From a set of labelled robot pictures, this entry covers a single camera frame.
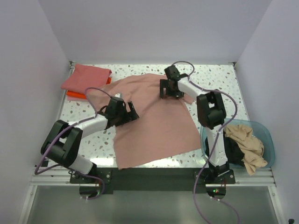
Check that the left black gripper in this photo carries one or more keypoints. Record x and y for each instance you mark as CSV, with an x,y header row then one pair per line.
x,y
129,116

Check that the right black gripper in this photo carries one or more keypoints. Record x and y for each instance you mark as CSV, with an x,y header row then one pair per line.
x,y
164,83

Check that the dusty pink printed t-shirt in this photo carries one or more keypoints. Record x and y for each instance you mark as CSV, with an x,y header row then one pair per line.
x,y
164,128

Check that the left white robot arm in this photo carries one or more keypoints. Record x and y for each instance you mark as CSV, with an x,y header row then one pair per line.
x,y
63,141

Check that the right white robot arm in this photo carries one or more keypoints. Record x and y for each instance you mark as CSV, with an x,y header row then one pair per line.
x,y
211,114

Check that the folded salmon pink t-shirt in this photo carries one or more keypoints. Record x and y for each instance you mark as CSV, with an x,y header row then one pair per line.
x,y
85,76

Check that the folded orange t-shirt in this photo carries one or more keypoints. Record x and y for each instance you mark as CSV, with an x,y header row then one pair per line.
x,y
77,94

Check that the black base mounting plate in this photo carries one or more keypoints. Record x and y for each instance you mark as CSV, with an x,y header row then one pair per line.
x,y
152,179

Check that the black t-shirt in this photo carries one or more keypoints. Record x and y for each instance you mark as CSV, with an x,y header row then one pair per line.
x,y
233,152

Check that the translucent blue plastic bin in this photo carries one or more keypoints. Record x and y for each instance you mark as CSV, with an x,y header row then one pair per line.
x,y
259,131

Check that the beige t-shirt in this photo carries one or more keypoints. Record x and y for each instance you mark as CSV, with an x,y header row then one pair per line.
x,y
250,146

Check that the aluminium front rail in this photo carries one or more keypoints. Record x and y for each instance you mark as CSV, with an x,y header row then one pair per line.
x,y
61,177

